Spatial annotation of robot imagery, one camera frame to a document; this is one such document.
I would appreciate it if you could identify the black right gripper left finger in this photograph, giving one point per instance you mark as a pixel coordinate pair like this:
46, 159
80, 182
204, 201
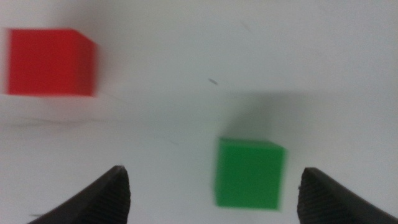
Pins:
102, 205

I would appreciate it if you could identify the green cube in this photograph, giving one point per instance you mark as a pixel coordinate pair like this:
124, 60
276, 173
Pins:
248, 174

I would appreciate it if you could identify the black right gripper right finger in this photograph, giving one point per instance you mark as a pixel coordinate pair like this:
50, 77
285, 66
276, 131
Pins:
326, 205

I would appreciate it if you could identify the red cube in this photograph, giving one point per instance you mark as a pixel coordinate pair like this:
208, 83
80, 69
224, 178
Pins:
49, 62

